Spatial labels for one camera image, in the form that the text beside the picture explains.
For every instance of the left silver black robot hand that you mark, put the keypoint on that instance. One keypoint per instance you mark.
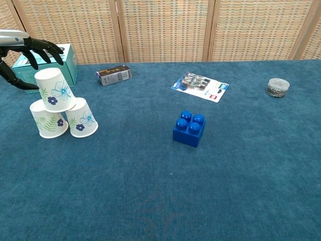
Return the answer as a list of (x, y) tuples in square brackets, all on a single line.
[(15, 40)]

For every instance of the white floral paper cup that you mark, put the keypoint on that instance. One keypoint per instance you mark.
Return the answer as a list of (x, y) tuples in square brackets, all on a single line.
[(47, 123), (82, 120), (55, 85)]

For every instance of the teal cardboard product box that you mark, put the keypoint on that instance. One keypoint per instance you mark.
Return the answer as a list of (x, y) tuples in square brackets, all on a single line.
[(25, 74)]

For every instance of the small black carton box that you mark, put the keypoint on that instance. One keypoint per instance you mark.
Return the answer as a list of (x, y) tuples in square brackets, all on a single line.
[(114, 75)]

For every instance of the woven wooden folding screen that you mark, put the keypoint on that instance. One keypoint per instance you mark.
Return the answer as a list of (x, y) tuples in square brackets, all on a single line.
[(163, 30)]

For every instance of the blue plastic building block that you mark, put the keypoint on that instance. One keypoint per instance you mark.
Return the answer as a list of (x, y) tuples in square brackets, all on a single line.
[(188, 135)]

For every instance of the teal blue table cloth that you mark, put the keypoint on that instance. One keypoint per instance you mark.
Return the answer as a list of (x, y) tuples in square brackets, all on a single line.
[(225, 175)]

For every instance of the clear round lidded jar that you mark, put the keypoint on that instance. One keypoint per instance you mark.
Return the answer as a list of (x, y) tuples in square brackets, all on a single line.
[(278, 89)]

